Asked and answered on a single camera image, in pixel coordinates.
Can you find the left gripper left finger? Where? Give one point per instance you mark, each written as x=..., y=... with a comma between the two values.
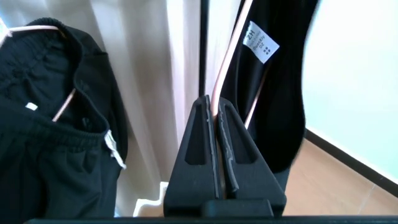
x=192, y=183

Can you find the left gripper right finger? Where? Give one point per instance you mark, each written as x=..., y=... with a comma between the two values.
x=255, y=183

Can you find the pink clothes hanger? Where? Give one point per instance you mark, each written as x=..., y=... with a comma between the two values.
x=63, y=105
x=230, y=49

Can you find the black clothes rack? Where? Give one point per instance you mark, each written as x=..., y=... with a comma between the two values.
x=204, y=46

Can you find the beige curtain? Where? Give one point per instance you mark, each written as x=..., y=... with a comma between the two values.
x=149, y=77

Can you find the black garment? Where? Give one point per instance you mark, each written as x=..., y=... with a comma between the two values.
x=280, y=109

